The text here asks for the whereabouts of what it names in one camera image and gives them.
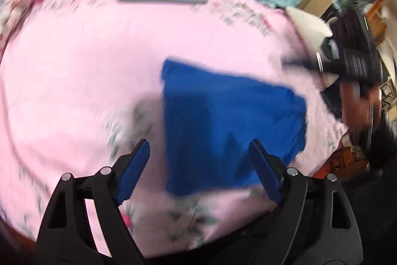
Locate blue and red pants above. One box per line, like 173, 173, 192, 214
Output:
162, 59, 306, 196

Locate right hand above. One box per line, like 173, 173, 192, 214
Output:
340, 81, 382, 131

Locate pink floral bed sheet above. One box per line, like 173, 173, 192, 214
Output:
1, 0, 347, 257

